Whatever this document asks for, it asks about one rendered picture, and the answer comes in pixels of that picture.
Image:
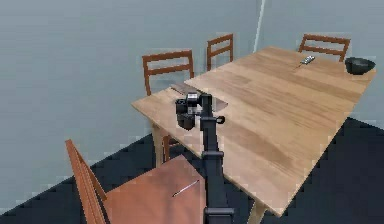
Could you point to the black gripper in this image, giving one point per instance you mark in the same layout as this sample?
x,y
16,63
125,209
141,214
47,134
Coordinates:
x,y
186,120

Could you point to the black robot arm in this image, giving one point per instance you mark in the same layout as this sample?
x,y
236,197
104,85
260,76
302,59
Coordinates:
x,y
213,166

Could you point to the grey brown flat newspaper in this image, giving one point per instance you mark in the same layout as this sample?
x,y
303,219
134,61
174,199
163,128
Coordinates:
x,y
218,104

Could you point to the grey remote control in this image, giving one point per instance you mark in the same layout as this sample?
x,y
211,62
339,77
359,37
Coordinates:
x,y
307,60

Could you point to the thin grey pen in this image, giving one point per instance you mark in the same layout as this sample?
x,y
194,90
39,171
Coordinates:
x,y
185,188

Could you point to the light wooden dining table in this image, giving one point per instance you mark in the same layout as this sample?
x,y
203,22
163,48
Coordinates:
x,y
273,110

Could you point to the black bowl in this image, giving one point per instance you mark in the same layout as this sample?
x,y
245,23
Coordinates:
x,y
359,66

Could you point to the brown wooden chair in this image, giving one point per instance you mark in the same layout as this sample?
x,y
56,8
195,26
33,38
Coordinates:
x,y
150,196
220,50
325,50
166,70

